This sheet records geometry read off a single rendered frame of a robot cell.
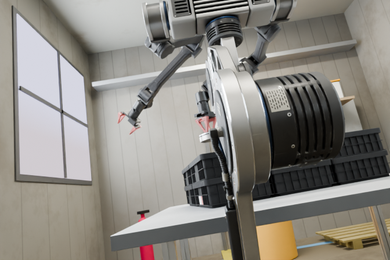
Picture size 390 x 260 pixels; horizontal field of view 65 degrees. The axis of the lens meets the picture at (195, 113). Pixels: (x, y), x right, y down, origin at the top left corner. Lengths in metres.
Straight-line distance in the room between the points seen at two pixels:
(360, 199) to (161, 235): 0.56
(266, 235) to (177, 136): 1.77
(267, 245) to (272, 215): 2.43
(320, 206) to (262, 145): 0.46
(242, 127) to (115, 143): 3.91
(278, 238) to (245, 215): 2.69
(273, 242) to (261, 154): 2.82
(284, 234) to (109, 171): 2.35
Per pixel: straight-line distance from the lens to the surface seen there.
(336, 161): 1.54
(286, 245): 3.35
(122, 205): 4.27
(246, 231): 0.64
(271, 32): 1.43
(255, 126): 0.50
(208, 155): 1.32
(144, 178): 4.21
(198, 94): 1.45
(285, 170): 1.42
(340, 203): 0.96
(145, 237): 0.90
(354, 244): 3.55
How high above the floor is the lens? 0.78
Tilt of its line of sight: 14 degrees up
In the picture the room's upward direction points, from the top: 10 degrees counter-clockwise
